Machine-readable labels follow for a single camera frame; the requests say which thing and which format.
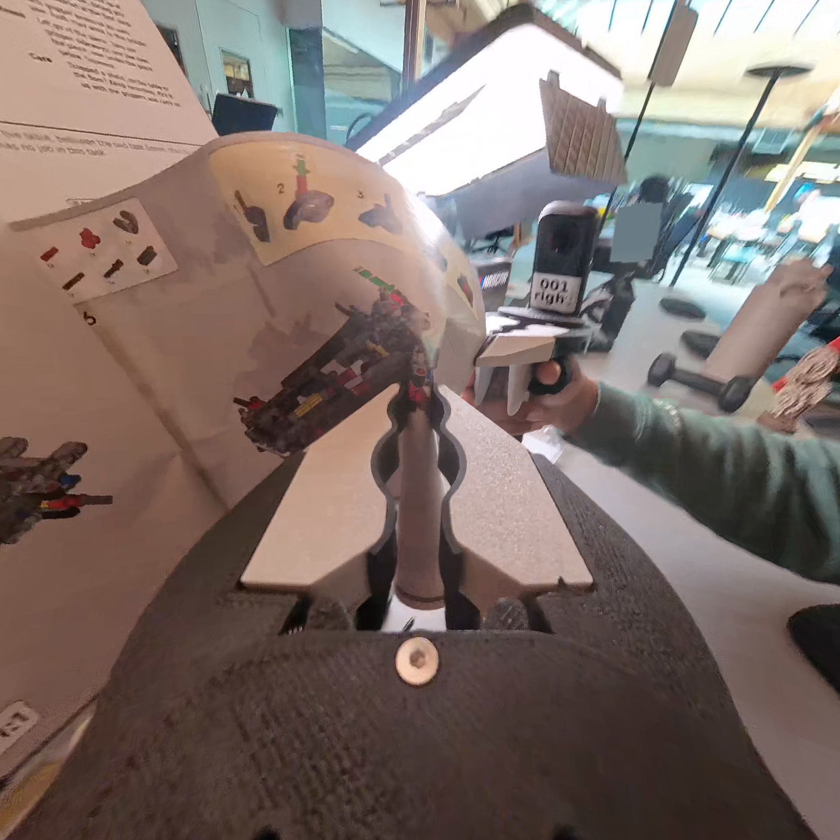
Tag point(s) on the beige cardboard tube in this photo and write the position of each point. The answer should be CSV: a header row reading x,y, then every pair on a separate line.
x,y
754,328

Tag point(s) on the race car lego box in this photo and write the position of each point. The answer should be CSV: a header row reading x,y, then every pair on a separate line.
x,y
492,279

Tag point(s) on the black light stand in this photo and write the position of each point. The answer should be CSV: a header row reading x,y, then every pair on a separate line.
x,y
778,70

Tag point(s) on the black dumbbell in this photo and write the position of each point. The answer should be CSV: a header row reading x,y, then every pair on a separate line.
x,y
695,380

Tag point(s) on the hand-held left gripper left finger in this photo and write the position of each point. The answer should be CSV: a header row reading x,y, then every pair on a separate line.
x,y
315,518

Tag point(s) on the lego instruction booklet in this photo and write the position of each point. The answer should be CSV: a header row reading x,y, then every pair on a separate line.
x,y
197,367

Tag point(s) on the person's right hand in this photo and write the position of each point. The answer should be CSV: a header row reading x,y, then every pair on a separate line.
x,y
571,407

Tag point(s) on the black round stand base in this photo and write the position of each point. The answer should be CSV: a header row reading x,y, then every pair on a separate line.
x,y
681,307
702,342

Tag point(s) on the printed paper sheet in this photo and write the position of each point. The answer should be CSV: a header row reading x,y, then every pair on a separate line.
x,y
79,79

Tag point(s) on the wooden mechanical model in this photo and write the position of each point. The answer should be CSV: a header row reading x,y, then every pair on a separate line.
x,y
800,387

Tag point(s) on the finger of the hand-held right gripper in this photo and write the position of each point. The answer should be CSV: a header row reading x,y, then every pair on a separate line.
x,y
525,351
518,328

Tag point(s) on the person's right forearm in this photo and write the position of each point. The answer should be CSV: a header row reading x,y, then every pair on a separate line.
x,y
722,472

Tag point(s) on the large softbox light panel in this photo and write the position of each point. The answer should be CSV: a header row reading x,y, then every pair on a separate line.
x,y
472,118

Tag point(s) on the dark computer monitor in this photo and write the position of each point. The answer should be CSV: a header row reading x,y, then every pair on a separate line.
x,y
243,113

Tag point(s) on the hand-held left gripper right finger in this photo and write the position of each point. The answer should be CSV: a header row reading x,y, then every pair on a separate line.
x,y
518,518

